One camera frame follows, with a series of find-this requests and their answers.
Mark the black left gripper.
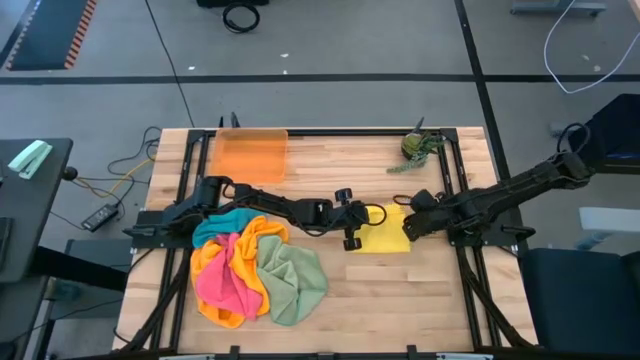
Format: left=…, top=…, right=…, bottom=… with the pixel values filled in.
left=327, top=187, right=372, bottom=253

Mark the dark orange-edged floor mat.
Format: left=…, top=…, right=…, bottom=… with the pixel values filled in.
left=4, top=0, right=99, bottom=71

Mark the dark blue chair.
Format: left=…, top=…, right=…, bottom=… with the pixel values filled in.
left=519, top=248, right=640, bottom=356

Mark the black cabinet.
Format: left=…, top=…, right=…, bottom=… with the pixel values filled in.
left=567, top=93, right=640, bottom=175

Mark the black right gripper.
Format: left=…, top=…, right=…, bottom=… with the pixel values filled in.
left=402, top=189, right=454, bottom=243

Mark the light green microfiber towel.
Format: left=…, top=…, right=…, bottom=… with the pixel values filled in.
left=256, top=234, right=330, bottom=327

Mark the white floor cable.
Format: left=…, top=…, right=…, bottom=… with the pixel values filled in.
left=543, top=0, right=640, bottom=95

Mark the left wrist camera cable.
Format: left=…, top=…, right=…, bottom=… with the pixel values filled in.
left=364, top=203, right=388, bottom=227

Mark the long black floor cable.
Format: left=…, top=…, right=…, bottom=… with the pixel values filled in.
left=144, top=0, right=195, bottom=129

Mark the black side desk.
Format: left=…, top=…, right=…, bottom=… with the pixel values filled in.
left=0, top=138, right=74, bottom=284

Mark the coiled black cable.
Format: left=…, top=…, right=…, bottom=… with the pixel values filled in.
left=222, top=2, right=261, bottom=35

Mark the pink microfiber towel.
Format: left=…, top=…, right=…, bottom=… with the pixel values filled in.
left=195, top=232, right=265, bottom=321

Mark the small potted succulent plant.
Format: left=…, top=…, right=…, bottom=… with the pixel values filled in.
left=386, top=117, right=446, bottom=175

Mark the orange translucent plastic bin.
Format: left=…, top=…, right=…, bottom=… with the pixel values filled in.
left=208, top=128, right=290, bottom=184

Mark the yellow microfiber towel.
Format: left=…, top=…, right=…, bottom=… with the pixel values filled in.
left=353, top=203, right=412, bottom=254

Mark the white plastic panel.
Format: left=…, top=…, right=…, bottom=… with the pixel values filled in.
left=578, top=207, right=640, bottom=251

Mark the yellow floor cable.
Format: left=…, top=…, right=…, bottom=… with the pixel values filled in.
left=74, top=157, right=154, bottom=199

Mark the mint green stapler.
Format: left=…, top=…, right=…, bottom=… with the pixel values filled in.
left=7, top=139, right=54, bottom=180

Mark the teal microfiber towel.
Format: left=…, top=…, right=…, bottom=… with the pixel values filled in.
left=192, top=207, right=269, bottom=250

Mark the black power adapter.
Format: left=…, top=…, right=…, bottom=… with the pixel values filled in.
left=80, top=203, right=120, bottom=233

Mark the tangled black floor cable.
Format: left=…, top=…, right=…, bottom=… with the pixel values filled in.
left=107, top=125, right=162, bottom=201

